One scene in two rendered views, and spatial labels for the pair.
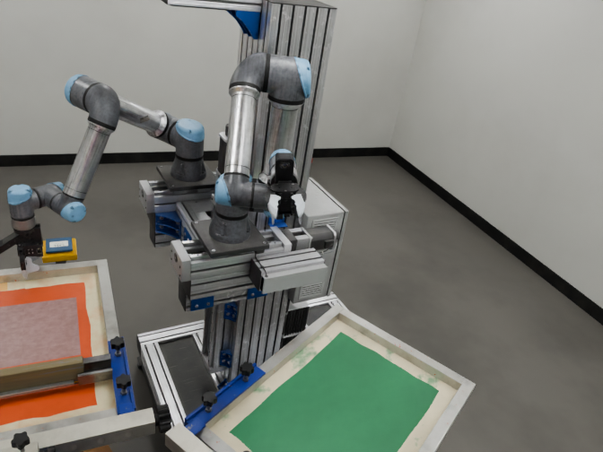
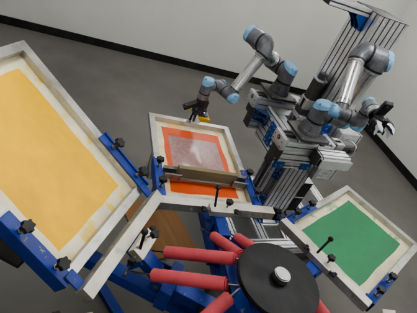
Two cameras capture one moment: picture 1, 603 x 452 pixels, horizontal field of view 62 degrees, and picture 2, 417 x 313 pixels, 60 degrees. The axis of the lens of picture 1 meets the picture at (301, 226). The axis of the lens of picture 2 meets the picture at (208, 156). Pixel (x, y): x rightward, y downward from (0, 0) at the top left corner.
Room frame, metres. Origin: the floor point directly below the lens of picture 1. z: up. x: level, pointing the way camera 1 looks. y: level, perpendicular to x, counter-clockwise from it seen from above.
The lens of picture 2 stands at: (-0.68, 0.69, 2.28)
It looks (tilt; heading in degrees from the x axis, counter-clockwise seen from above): 35 degrees down; 3
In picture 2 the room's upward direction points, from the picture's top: 24 degrees clockwise
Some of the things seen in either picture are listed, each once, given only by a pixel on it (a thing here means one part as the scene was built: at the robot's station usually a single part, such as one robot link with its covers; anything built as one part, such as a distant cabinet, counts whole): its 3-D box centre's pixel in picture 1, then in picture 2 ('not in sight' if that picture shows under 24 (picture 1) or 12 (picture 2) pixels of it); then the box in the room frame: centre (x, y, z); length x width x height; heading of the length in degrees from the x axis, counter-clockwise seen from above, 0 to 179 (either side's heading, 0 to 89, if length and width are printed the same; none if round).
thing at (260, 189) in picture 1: (272, 197); (357, 120); (1.32, 0.10, 1.55); 0.11 x 0.08 x 0.11; 99
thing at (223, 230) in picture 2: not in sight; (219, 224); (0.66, 0.56, 1.02); 0.17 x 0.06 x 0.05; 28
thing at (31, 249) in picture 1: (29, 239); (200, 106); (1.50, 0.98, 1.12); 0.09 x 0.08 x 0.12; 118
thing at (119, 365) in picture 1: (121, 378); (248, 190); (1.07, 0.47, 0.97); 0.30 x 0.05 x 0.07; 28
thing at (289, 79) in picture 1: (279, 140); (358, 89); (1.58, 0.12, 1.63); 0.15 x 0.12 x 0.55; 99
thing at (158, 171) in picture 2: not in sight; (157, 179); (0.81, 0.96, 0.97); 0.30 x 0.05 x 0.07; 28
